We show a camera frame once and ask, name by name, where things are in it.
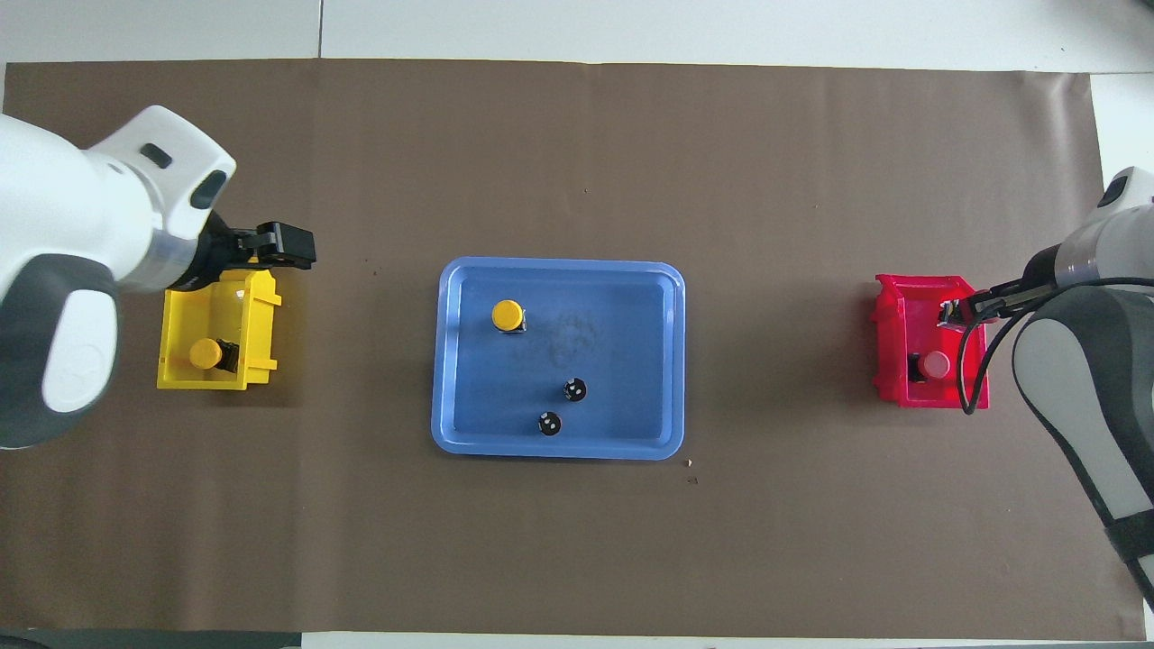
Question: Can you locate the blue plastic tray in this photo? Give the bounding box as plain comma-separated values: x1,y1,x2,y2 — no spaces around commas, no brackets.
431,257,687,462

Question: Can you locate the brown paper mat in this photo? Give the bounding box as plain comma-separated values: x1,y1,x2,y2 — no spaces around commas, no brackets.
0,59,1148,643

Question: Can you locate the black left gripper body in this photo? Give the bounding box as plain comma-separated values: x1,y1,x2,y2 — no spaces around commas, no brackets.
191,212,262,291

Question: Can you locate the yellow plastic bin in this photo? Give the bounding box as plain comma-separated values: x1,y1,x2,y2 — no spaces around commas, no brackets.
156,266,282,392

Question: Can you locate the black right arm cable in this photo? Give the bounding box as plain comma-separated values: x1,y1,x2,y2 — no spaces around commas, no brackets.
956,278,1154,416

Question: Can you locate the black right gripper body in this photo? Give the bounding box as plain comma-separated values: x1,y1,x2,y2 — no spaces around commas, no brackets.
992,245,1067,315

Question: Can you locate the red plastic bin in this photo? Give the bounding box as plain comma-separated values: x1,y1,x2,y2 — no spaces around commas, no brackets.
870,273,991,411

